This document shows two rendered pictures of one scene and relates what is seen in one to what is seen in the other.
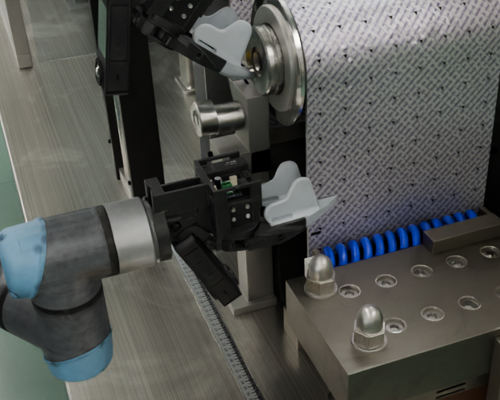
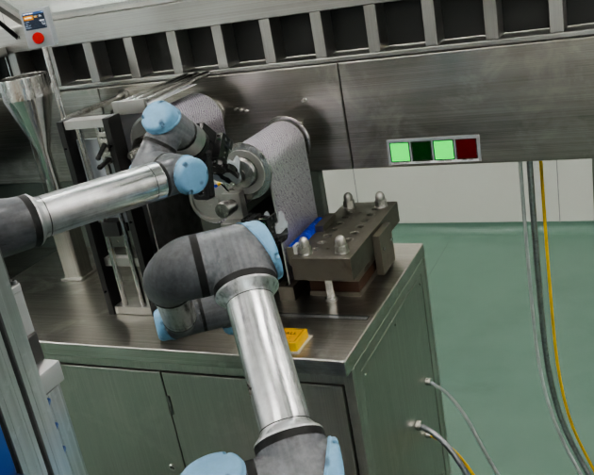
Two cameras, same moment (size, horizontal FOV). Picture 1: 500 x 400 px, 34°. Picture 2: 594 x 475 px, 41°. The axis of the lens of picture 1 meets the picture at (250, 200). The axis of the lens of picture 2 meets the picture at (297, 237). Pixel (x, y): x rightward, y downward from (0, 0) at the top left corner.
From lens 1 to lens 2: 1.40 m
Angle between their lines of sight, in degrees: 42
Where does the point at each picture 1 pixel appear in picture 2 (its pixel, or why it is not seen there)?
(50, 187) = (83, 334)
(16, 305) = (211, 307)
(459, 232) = (326, 221)
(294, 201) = (281, 222)
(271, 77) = (254, 174)
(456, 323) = (358, 237)
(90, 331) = not seen: hidden behind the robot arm
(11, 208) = not seen: outside the picture
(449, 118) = (301, 178)
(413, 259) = (320, 235)
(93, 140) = (67, 314)
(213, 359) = not seen: hidden behind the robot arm
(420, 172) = (300, 204)
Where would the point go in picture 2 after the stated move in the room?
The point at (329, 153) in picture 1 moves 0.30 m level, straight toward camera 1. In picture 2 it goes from (279, 201) to (364, 218)
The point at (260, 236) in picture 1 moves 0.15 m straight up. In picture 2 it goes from (281, 237) to (271, 178)
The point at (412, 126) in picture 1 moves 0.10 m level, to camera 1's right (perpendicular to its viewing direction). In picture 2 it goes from (294, 184) to (319, 172)
